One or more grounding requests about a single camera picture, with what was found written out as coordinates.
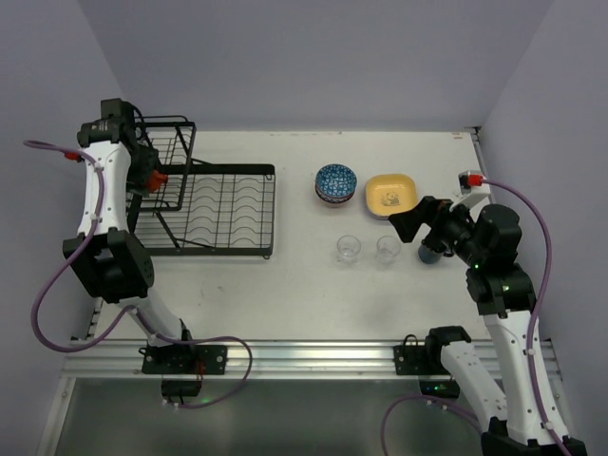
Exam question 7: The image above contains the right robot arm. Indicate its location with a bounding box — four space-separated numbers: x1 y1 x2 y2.
389 197 587 455

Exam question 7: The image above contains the clear drinking glass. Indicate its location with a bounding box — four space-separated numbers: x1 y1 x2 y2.
376 236 402 264
336 235 362 264

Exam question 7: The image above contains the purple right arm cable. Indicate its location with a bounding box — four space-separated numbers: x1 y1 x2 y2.
382 173 579 456

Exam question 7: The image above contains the blue mug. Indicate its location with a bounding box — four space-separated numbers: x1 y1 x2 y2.
417 243 453 265

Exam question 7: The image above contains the aluminium table rail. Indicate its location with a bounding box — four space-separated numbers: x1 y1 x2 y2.
61 337 561 381

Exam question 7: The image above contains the black wire dish rack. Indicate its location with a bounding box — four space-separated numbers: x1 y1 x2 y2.
127 115 276 258

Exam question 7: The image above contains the orange mug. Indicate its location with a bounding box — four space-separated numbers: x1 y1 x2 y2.
145 170 168 193

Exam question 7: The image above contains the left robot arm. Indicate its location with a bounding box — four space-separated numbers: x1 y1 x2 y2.
63 98 186 348

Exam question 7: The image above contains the yellow plastic plate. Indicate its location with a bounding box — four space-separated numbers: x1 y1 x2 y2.
365 174 419 215

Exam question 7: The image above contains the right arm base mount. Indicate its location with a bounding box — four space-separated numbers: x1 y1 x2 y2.
392 333 461 399

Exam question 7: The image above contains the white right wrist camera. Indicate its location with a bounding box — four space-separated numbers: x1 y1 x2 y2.
450 170 490 211

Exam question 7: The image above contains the blue triangle pattern bowl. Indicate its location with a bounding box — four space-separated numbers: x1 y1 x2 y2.
314 163 358 197

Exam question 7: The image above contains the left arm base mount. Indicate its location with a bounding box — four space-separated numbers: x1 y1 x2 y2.
139 345 228 404

